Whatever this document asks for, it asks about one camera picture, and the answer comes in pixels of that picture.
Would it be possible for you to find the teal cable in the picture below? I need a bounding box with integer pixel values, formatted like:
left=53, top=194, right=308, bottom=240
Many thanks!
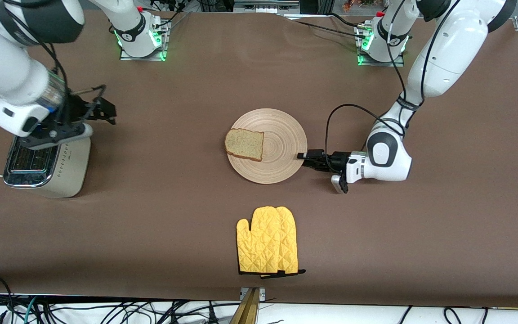
left=22, top=296, right=39, bottom=324

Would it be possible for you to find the seeded bread slice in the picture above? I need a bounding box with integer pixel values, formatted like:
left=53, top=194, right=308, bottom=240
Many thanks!
left=224, top=128, right=265, bottom=162

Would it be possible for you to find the orange plant decoration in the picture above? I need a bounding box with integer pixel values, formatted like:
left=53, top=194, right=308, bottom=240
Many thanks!
left=342, top=0, right=388, bottom=12

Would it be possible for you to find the small metal bracket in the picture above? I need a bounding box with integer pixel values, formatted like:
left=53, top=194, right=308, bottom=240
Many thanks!
left=240, top=287, right=266, bottom=301

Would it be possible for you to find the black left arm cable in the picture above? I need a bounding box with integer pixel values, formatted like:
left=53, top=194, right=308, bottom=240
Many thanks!
left=325, top=0, right=462, bottom=174

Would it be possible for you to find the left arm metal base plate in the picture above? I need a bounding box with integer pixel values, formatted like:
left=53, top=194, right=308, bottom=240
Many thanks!
left=357, top=25, right=406, bottom=67

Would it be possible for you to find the brown table cover sheet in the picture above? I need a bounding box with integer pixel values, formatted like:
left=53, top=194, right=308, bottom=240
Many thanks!
left=0, top=8, right=518, bottom=309

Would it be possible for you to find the wooden bar at table edge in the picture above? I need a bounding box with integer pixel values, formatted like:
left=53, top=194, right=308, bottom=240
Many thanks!
left=230, top=288, right=262, bottom=324

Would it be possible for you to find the black tangled cable bundle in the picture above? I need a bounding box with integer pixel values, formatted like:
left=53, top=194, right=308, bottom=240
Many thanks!
left=0, top=295, right=241, bottom=324

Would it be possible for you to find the black cable on table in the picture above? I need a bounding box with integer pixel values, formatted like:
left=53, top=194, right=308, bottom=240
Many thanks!
left=281, top=13, right=368, bottom=40

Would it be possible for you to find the aluminium frame rail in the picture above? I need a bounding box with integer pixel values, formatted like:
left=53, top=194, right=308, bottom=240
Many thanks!
left=233, top=0, right=302, bottom=15

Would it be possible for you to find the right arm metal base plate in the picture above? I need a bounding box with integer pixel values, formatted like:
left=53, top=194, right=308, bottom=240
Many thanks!
left=120, top=18, right=170, bottom=61

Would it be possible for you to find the yellow quilted oven mitt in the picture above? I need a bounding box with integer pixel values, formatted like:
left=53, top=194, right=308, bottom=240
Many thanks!
left=261, top=206, right=307, bottom=279
left=236, top=206, right=286, bottom=275

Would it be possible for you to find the beige chrome two-slot toaster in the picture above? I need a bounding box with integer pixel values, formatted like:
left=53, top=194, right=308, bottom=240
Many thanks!
left=3, top=135, right=91, bottom=199

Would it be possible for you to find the round light wooden plate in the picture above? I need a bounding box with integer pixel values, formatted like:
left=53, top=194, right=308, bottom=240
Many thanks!
left=227, top=108, right=308, bottom=185

